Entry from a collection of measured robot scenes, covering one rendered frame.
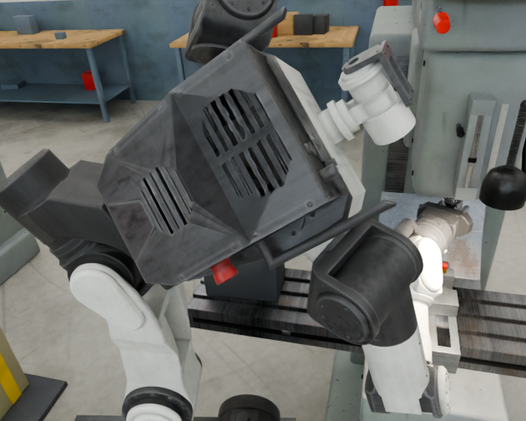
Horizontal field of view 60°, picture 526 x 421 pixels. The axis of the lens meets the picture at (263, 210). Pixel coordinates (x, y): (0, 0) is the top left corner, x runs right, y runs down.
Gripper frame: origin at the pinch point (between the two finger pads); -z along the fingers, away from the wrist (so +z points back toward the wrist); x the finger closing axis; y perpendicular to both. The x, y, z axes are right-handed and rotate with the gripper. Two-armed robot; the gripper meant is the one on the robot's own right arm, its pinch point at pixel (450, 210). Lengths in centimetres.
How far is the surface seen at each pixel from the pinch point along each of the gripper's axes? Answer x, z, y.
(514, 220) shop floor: 14, -211, 121
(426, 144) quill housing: 4.0, 11.6, -20.6
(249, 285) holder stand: 44, 26, 27
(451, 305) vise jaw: -6.1, 6.4, 22.0
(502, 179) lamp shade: -13.3, 23.0, -22.6
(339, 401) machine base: 30, -6, 103
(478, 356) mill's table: -14.8, 5.5, 35.2
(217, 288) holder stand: 53, 30, 30
